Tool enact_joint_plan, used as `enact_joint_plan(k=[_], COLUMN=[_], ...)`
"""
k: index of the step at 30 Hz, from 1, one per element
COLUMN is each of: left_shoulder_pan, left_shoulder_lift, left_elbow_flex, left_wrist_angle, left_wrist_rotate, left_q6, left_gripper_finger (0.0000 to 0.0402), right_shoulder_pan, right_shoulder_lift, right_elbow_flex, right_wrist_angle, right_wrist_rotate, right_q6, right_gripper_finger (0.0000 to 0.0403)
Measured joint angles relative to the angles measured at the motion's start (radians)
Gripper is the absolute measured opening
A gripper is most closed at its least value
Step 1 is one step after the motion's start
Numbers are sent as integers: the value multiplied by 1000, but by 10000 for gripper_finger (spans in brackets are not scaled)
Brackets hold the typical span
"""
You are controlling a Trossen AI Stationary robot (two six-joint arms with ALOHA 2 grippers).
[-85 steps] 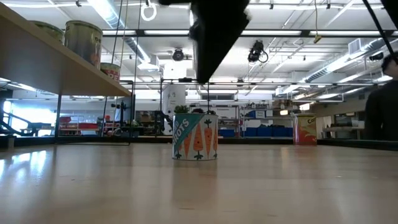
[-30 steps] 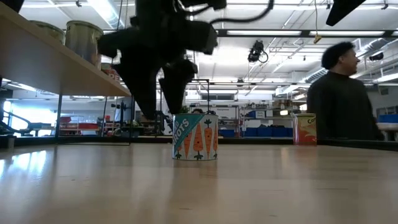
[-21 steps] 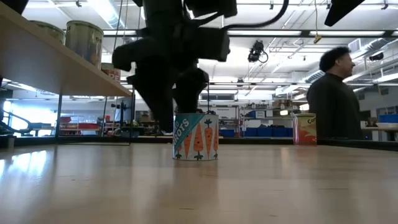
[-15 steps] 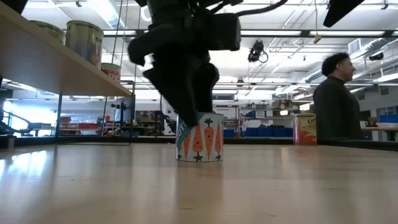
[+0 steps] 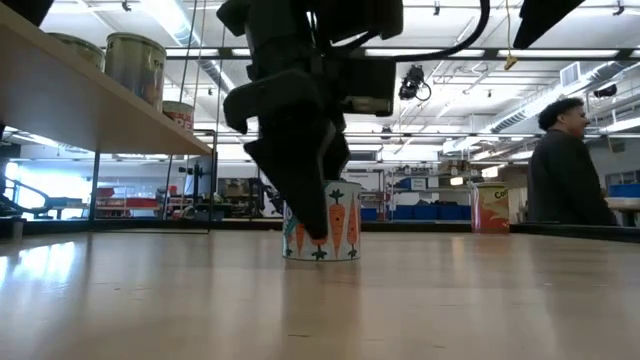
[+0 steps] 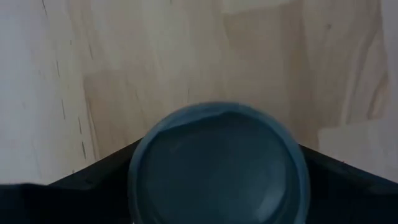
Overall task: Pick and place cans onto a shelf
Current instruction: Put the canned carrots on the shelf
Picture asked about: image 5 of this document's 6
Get person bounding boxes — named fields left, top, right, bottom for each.
left=526, top=96, right=620, bottom=227

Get row of blue bins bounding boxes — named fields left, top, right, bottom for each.
left=389, top=201, right=472, bottom=222

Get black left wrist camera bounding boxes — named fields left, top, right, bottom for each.
left=347, top=58, right=398, bottom=118

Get silver ceiling pipe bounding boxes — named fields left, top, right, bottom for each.
left=142, top=0, right=246, bottom=104

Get silver air duct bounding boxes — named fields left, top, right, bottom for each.
left=492, top=62, right=640, bottom=135

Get corn can orange label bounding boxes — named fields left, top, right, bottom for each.
left=470, top=181, right=511, bottom=235

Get black ceiling-hung device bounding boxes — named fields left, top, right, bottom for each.
left=398, top=63, right=432, bottom=103

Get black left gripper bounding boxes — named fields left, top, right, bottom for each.
left=216, top=0, right=404, bottom=240

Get carrots can white label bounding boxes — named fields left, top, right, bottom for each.
left=282, top=179, right=363, bottom=263

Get peaches can purple label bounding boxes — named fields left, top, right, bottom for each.
left=104, top=31, right=168, bottom=112

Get wooden shelf black metal legs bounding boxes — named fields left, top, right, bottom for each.
left=0, top=2, right=220, bottom=235

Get black aluminium table frame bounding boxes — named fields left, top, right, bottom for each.
left=0, top=217, right=640, bottom=245

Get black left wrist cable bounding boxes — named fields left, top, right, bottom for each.
left=344, top=0, right=492, bottom=64

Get tin can red label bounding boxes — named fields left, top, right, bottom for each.
left=162, top=99, right=197, bottom=134

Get red storage rack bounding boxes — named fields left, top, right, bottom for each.
left=94, top=185, right=161, bottom=220

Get long ceiling light fixture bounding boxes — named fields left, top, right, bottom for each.
left=164, top=46, right=640, bottom=62

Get yellow hanging cord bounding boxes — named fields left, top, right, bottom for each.
left=502, top=0, right=519, bottom=72

